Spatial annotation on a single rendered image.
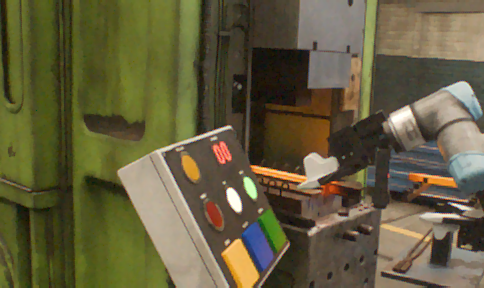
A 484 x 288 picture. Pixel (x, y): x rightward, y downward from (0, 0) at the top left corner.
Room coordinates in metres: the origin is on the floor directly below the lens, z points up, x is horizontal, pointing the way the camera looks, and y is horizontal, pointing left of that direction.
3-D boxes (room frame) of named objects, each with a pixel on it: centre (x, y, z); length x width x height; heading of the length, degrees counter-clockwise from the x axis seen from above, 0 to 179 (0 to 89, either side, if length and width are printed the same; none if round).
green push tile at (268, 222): (1.04, 0.05, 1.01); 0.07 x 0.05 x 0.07; 169
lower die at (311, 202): (1.59, 0.10, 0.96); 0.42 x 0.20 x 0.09; 54
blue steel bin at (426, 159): (5.47, -1.27, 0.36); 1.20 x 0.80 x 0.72; 52
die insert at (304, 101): (1.64, 0.12, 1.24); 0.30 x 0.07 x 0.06; 54
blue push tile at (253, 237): (0.94, 0.07, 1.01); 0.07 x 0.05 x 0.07; 169
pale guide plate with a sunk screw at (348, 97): (1.80, -0.15, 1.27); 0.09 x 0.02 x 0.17; 144
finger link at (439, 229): (1.23, -0.33, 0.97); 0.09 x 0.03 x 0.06; 90
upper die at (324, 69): (1.59, 0.10, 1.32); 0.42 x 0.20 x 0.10; 54
